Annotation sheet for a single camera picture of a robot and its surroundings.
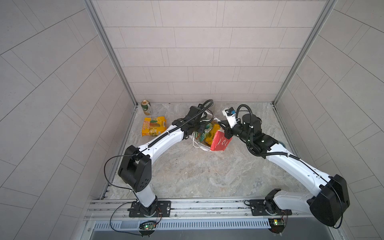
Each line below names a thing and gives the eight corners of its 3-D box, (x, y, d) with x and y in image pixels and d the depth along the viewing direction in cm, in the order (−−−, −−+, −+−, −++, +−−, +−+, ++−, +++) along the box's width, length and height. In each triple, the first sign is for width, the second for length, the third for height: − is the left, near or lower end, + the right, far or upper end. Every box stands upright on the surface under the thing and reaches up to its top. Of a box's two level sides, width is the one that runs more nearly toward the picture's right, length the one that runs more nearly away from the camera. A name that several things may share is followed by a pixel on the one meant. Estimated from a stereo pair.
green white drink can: (144, 115, 110) (140, 106, 101) (146, 109, 113) (142, 100, 105) (151, 115, 110) (147, 106, 102) (152, 110, 113) (149, 100, 105)
